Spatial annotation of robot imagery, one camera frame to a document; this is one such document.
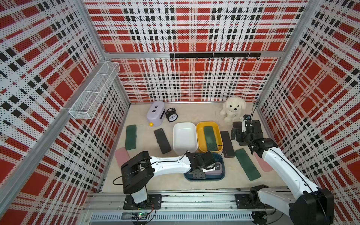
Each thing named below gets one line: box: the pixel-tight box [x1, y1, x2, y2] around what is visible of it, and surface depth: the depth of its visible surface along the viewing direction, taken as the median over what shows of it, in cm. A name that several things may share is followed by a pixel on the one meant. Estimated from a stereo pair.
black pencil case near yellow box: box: [220, 130, 235, 158], surface depth 93 cm
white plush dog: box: [218, 96, 247, 126], surface depth 100 cm
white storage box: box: [172, 122, 198, 156], surface depth 99 cm
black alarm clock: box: [165, 107, 179, 123], surface depth 107 cm
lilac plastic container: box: [146, 100, 166, 127], surface depth 105 cm
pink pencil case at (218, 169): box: [204, 161, 223, 175], surface depth 74 cm
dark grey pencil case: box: [153, 127, 172, 155], surface depth 98 cm
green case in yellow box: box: [203, 126, 218, 151], surface depth 99 cm
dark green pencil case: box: [125, 124, 138, 151], surface depth 101 cm
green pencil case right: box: [234, 148, 262, 182], surface depth 87 cm
